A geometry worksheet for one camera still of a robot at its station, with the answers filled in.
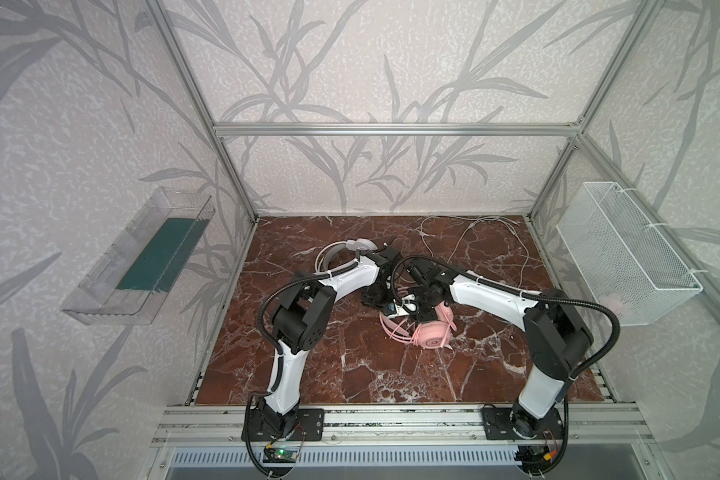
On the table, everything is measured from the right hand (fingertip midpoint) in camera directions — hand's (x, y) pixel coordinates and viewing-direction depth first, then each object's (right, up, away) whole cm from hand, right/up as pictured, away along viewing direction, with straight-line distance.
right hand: (410, 298), depth 91 cm
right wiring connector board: (+28, -35, -20) cm, 49 cm away
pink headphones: (+4, -8, -10) cm, 13 cm away
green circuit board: (-33, -34, -20) cm, 51 cm away
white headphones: (-19, +16, +14) cm, 29 cm away
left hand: (-6, -1, +3) cm, 7 cm away
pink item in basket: (+48, +3, -18) cm, 52 cm away
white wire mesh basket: (+44, +13, -27) cm, 53 cm away
